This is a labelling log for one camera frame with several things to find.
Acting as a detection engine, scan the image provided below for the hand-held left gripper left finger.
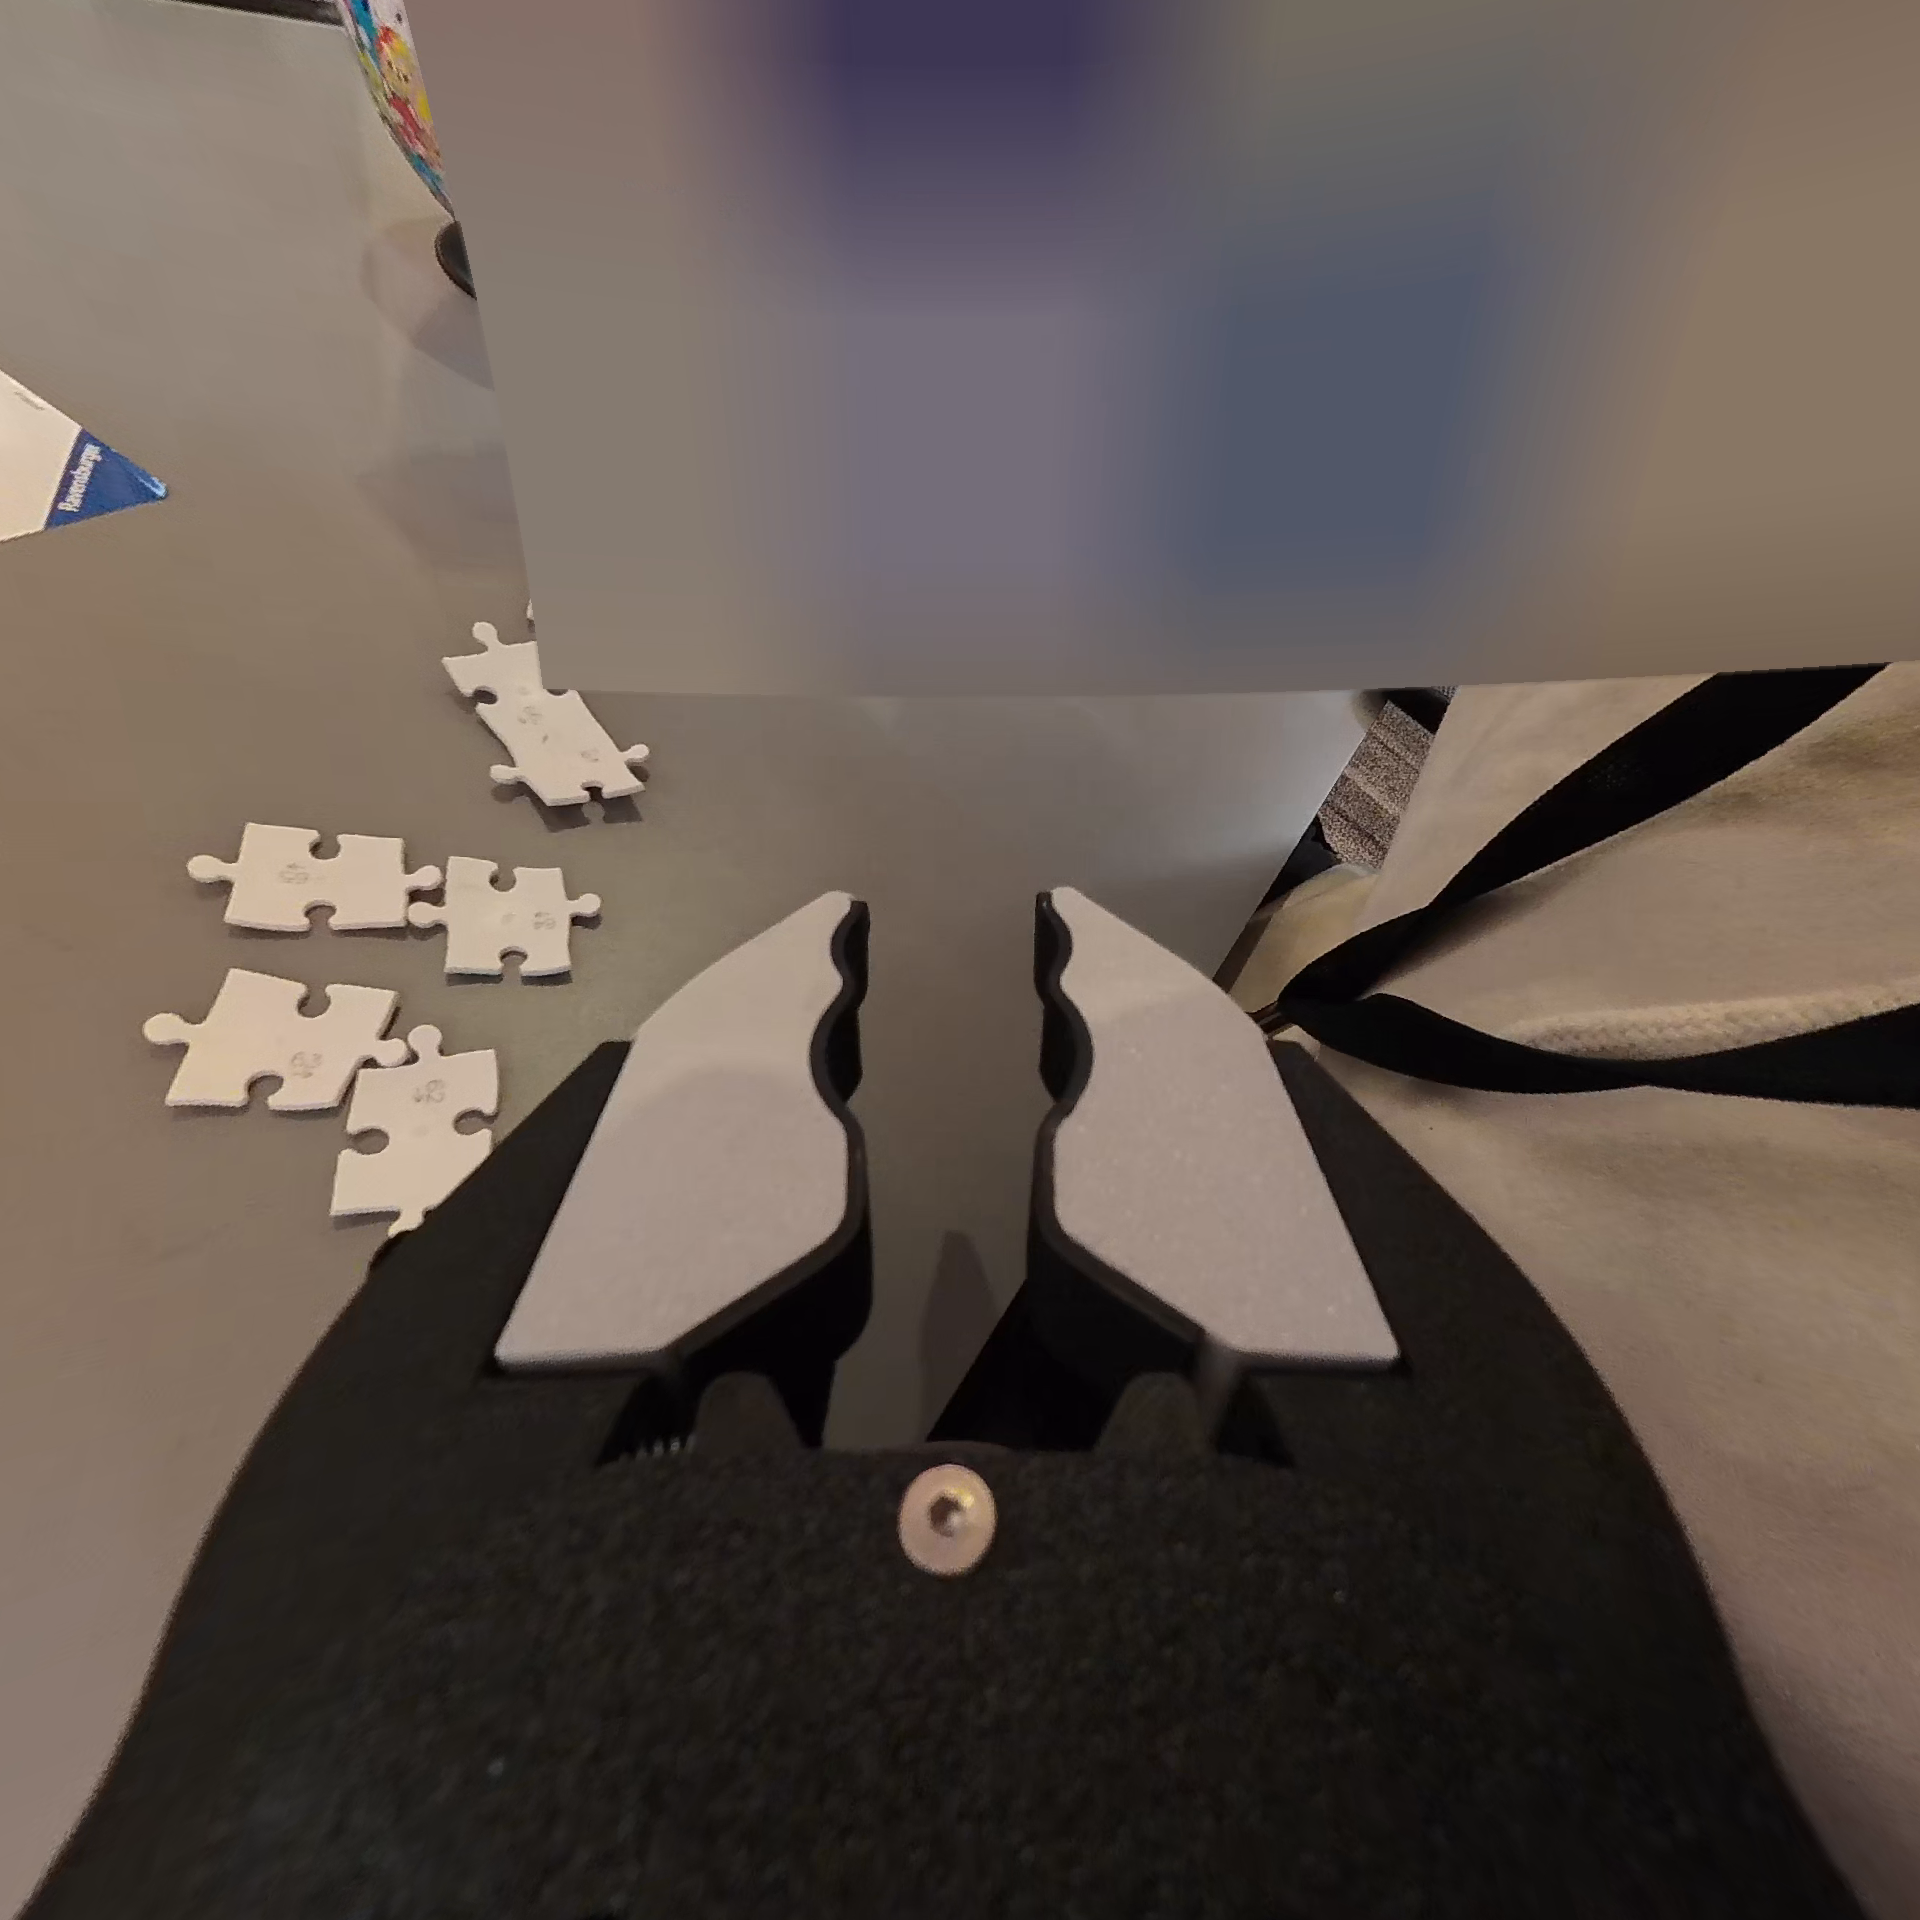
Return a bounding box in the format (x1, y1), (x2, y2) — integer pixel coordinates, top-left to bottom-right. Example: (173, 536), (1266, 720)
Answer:
(491, 891), (875, 1450)

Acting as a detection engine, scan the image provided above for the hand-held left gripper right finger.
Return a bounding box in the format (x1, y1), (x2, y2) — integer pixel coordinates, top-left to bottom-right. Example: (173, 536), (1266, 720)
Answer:
(1028, 884), (1403, 1450)

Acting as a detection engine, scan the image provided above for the white double jigsaw piece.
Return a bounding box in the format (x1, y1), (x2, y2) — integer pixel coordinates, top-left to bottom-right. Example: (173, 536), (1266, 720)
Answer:
(440, 619), (651, 812)
(141, 967), (408, 1114)
(188, 823), (448, 936)

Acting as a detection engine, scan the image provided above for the white printed card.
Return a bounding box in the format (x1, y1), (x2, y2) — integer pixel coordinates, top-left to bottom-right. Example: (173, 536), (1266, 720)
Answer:
(0, 370), (168, 543)

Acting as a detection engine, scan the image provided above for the colourful puzzle ball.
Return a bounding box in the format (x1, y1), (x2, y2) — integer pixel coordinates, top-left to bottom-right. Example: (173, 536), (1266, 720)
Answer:
(333, 0), (452, 212)

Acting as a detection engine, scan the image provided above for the black lanyard strap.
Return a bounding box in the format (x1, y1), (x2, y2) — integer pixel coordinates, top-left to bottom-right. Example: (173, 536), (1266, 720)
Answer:
(1222, 663), (1920, 1114)

